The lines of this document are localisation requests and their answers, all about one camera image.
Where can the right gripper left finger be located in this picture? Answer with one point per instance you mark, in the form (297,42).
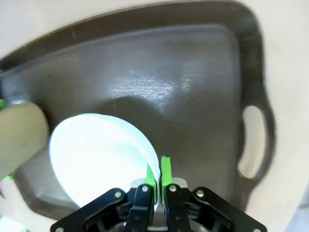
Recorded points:
(142,207)

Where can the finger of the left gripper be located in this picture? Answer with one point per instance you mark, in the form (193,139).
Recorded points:
(2,104)
(10,177)

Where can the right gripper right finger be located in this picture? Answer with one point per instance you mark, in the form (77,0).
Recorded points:
(175,207)

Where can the brown plastic cup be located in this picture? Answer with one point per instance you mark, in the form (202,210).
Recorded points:
(19,135)

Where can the white bowl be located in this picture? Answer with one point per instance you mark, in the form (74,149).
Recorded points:
(96,157)

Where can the dark brown serving tray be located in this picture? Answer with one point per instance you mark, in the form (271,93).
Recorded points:
(144,60)

